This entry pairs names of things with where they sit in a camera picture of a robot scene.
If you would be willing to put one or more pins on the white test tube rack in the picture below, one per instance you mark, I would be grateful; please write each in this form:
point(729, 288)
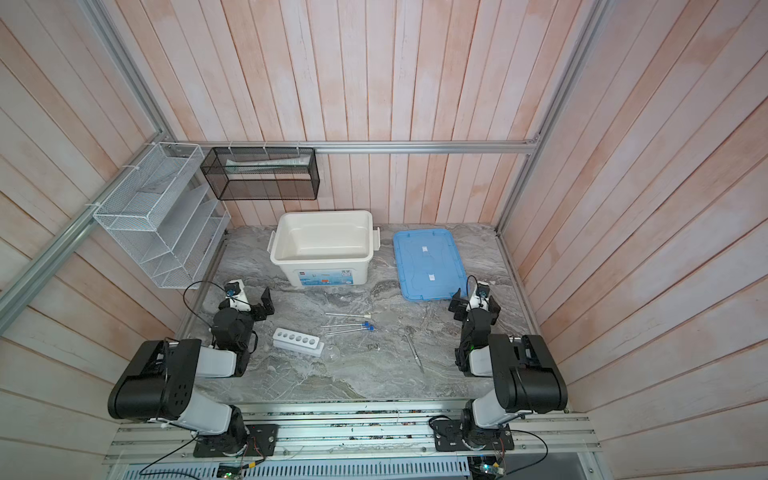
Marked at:
point(298, 342)

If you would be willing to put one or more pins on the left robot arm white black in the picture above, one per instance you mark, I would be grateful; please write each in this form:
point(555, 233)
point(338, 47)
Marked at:
point(158, 385)

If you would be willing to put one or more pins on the blue plastic bin lid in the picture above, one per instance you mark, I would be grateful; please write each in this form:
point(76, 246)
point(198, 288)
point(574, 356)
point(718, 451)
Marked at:
point(429, 265)

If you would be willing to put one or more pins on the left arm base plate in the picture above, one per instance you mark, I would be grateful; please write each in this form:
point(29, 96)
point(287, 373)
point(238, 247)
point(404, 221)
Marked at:
point(257, 440)

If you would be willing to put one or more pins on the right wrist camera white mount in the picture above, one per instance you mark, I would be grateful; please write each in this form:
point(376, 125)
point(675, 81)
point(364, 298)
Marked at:
point(480, 296)

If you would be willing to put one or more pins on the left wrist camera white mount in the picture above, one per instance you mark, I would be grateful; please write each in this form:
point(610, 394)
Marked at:
point(235, 288)

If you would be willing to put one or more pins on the white perforated vent cover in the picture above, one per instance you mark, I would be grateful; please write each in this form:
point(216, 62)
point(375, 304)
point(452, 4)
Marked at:
point(384, 468)

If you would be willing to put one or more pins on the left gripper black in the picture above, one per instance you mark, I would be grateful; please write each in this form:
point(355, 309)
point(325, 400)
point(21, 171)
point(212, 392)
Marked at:
point(255, 308)

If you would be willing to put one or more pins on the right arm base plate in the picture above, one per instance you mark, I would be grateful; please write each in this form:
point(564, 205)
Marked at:
point(455, 435)

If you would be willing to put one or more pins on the aluminium rail base frame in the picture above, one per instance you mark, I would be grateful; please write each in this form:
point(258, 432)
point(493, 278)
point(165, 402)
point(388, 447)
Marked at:
point(360, 429)

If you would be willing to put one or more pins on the black mesh wall basket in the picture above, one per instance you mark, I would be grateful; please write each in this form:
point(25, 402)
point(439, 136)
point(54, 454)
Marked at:
point(262, 173)

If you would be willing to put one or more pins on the clear glass test tube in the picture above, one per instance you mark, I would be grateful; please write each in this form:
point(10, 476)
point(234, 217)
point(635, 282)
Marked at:
point(348, 315)

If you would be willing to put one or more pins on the white wire mesh shelf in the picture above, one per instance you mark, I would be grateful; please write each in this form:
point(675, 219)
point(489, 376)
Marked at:
point(169, 224)

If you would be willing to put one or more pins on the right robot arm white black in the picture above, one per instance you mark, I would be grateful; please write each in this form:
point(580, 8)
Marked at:
point(526, 379)

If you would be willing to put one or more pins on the blue capped test tube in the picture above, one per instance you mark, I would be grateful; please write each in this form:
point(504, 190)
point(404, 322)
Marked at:
point(346, 325)
point(354, 329)

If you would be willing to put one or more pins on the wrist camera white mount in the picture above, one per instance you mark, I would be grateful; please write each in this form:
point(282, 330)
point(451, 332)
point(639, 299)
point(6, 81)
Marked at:
point(235, 288)
point(480, 296)

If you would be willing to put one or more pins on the white plastic storage bin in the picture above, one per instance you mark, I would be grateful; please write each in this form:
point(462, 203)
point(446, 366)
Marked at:
point(325, 248)

